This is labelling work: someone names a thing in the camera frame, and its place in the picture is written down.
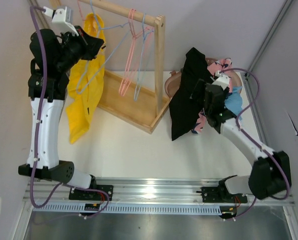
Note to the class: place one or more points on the pink patterned shorts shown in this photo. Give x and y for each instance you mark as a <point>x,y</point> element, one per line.
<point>213,66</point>

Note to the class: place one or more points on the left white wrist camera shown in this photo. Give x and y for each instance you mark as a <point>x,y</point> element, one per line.
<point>61,19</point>

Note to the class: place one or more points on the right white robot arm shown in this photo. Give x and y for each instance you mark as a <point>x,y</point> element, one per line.
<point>270,170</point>

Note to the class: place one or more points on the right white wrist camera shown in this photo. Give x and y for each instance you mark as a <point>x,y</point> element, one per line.
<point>223,80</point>

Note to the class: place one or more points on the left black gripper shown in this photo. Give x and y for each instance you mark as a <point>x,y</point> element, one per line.
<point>91,46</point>

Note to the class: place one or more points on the yellow shorts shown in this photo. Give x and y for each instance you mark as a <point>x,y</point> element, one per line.
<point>80,112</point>

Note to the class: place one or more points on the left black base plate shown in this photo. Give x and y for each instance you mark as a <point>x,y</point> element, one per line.
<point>85,195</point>

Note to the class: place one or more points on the black shorts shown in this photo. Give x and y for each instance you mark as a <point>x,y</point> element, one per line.
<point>184,112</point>

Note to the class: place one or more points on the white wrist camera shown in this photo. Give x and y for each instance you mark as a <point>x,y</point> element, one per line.
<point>223,80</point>
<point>61,19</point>

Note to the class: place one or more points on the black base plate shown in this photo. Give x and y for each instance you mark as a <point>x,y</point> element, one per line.
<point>85,195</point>
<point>218,194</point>

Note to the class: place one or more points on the slotted cable duct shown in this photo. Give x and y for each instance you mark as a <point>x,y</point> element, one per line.
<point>125,208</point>

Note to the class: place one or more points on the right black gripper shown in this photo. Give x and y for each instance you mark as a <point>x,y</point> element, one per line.
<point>200,88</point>

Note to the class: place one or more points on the light blue shorts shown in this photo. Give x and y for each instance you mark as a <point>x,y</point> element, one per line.
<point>233,100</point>

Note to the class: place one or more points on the aluminium mounting rail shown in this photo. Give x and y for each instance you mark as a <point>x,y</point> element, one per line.
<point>148,191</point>

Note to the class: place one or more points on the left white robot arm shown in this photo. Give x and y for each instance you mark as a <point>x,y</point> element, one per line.
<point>53,58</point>

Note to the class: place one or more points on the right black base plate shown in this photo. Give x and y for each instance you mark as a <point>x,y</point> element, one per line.
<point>218,194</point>

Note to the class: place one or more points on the wooden clothes rack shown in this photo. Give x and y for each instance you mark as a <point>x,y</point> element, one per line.
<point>118,91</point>

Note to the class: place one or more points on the pink translucent plastic basin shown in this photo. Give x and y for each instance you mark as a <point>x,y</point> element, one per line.
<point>172,84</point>

